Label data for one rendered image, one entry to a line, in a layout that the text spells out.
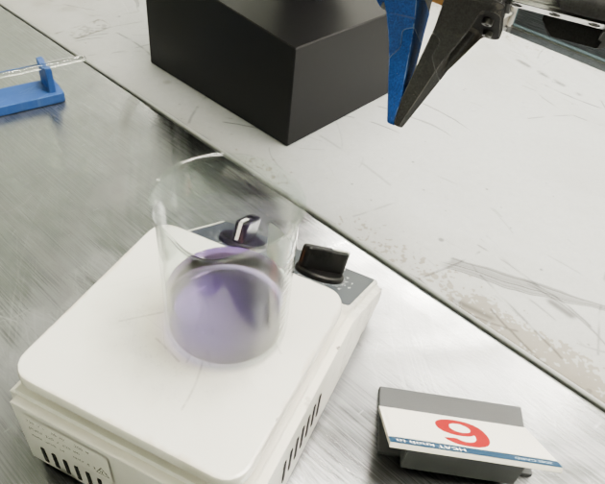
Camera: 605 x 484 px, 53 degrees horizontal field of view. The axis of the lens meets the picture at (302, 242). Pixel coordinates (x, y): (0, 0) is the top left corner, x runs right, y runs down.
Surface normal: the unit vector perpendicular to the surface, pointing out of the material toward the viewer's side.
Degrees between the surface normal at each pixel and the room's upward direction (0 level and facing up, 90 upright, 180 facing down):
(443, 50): 66
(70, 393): 0
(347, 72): 90
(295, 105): 90
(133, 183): 0
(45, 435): 90
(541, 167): 0
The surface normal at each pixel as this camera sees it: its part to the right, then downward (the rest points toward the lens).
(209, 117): 0.09, -0.73
